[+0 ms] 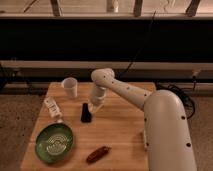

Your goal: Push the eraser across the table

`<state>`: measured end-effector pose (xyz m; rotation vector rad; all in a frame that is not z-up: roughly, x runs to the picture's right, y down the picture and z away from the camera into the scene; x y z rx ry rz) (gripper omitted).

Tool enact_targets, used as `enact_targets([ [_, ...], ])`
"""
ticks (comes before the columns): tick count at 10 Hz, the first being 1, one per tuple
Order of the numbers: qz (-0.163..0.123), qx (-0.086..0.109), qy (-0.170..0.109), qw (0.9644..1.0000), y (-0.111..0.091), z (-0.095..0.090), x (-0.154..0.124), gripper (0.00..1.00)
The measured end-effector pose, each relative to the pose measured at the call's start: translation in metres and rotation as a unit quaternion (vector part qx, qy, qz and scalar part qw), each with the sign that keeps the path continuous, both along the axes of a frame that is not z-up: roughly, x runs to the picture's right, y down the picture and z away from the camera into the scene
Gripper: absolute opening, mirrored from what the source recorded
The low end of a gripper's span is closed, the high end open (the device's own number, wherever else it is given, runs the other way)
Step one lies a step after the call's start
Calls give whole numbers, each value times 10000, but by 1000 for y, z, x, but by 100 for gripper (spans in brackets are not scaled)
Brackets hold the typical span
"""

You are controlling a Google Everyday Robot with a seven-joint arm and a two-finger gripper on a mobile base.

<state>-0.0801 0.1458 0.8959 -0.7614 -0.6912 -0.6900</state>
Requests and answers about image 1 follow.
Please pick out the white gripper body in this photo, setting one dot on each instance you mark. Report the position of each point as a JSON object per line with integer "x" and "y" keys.
{"x": 96, "y": 98}

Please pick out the black eraser block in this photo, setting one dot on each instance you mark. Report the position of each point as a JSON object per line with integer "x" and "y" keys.
{"x": 86, "y": 116}

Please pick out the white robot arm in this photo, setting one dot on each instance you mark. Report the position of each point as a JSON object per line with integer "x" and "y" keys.
{"x": 166, "y": 131}

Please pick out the white plastic cup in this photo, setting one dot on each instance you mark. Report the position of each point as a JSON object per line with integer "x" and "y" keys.
{"x": 69, "y": 85}

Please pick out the white rectangular packet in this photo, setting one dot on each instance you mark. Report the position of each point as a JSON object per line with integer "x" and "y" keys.
{"x": 53, "y": 108}

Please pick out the brown sausage toy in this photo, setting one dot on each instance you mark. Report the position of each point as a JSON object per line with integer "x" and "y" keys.
{"x": 97, "y": 154}

